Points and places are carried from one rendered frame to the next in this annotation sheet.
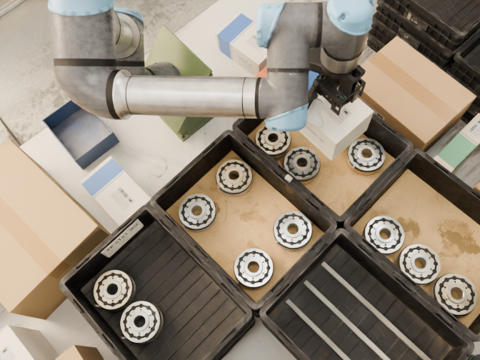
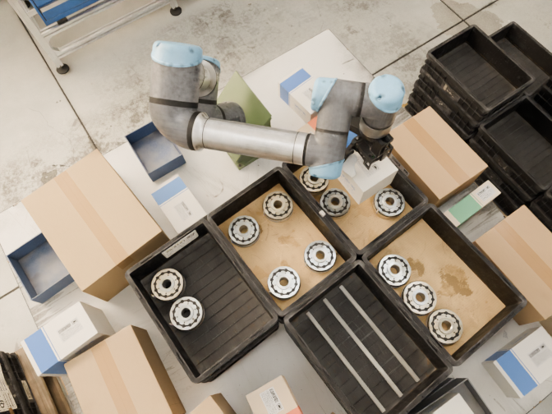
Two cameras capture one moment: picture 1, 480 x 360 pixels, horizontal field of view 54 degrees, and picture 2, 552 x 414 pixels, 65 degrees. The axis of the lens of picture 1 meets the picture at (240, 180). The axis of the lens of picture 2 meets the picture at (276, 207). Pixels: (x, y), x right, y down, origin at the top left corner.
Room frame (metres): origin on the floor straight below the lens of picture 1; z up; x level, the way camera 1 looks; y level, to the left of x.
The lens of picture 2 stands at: (-0.03, 0.00, 2.21)
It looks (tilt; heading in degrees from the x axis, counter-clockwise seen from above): 68 degrees down; 2
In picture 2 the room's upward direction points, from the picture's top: 5 degrees counter-clockwise
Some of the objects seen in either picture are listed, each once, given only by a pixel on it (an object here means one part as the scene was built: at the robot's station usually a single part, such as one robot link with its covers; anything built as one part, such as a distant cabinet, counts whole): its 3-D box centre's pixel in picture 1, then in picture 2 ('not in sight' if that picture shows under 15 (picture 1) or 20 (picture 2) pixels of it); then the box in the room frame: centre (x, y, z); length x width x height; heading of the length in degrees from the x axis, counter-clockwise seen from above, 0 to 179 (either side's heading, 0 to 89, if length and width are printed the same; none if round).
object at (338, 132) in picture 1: (321, 109); (356, 161); (0.54, -0.22, 1.09); 0.20 x 0.12 x 0.09; 32
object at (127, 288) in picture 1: (113, 289); (167, 284); (0.25, 0.38, 0.86); 0.10 x 0.10 x 0.01
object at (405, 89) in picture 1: (403, 101); (427, 161); (0.68, -0.54, 0.78); 0.30 x 0.22 x 0.16; 32
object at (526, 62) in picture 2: not in sight; (510, 71); (1.46, -1.27, 0.26); 0.40 x 0.30 x 0.23; 32
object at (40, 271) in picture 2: not in sight; (43, 266); (0.36, 0.86, 0.74); 0.20 x 0.15 x 0.07; 36
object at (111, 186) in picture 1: (119, 195); (181, 207); (0.56, 0.37, 0.74); 0.20 x 0.12 x 0.09; 34
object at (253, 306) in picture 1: (241, 213); (279, 236); (0.37, 0.01, 0.92); 0.40 x 0.30 x 0.02; 35
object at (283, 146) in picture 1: (273, 138); (314, 178); (0.60, -0.11, 0.86); 0.10 x 0.10 x 0.01
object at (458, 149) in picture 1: (457, 150); (466, 208); (0.49, -0.64, 0.79); 0.24 x 0.06 x 0.06; 123
